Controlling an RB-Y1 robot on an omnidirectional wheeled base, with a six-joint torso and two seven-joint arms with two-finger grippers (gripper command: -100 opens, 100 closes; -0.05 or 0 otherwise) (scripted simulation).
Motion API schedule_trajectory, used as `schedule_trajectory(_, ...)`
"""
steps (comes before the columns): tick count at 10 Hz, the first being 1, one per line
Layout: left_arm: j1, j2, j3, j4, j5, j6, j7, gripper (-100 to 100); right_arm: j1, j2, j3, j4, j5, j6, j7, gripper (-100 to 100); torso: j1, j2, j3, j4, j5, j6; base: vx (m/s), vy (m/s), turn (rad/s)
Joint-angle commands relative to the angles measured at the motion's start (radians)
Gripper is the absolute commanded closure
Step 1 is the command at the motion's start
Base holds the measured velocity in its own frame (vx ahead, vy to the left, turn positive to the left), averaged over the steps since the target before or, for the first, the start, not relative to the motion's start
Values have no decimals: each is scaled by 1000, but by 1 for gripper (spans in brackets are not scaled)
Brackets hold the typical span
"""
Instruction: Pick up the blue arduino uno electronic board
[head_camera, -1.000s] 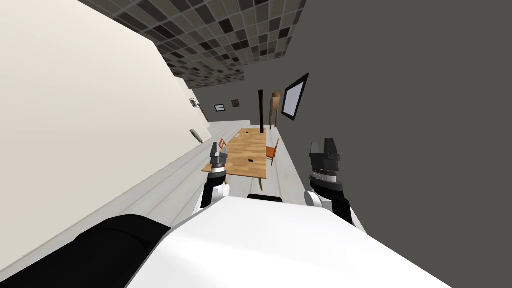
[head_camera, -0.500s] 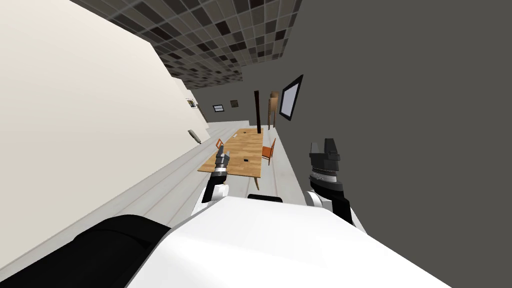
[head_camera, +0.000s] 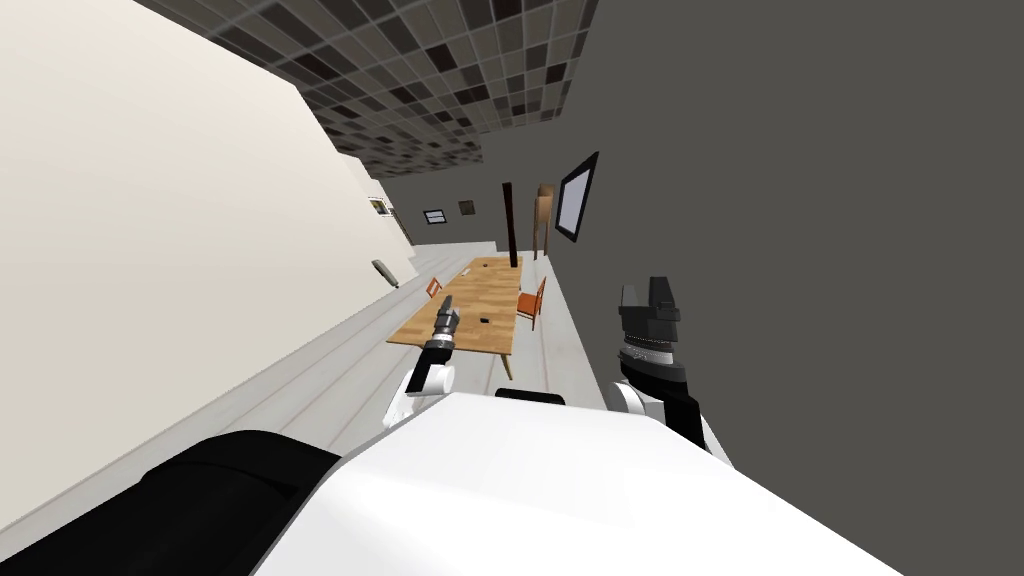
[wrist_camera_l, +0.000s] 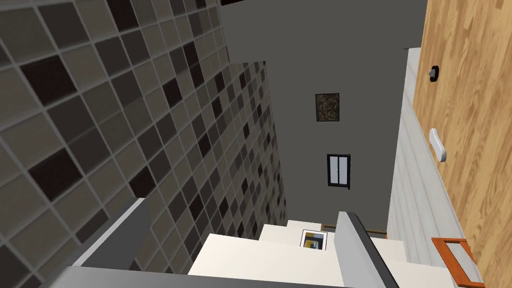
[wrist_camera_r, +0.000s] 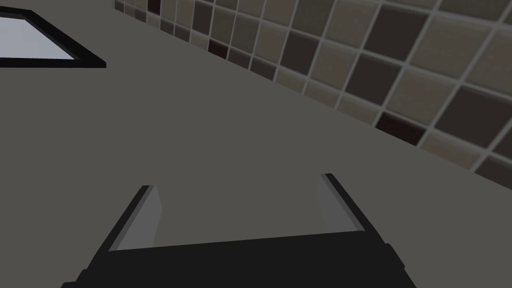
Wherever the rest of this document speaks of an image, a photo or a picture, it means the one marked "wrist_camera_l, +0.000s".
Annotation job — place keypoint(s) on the orange frame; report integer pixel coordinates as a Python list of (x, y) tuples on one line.
[(440, 244)]

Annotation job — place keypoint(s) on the yellow and blue wall picture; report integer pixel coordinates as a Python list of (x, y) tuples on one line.
[(314, 240)]

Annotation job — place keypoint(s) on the black door lock knob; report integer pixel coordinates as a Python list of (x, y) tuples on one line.
[(434, 73)]

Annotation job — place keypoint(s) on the black-framed window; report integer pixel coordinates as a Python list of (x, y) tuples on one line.
[(338, 171)]

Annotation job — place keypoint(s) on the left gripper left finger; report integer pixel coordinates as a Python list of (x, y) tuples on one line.
[(120, 240)]

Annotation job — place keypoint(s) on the dark brown wall picture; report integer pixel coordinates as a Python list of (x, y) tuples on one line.
[(327, 107)]

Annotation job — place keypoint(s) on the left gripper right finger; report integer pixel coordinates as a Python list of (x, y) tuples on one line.
[(354, 256)]

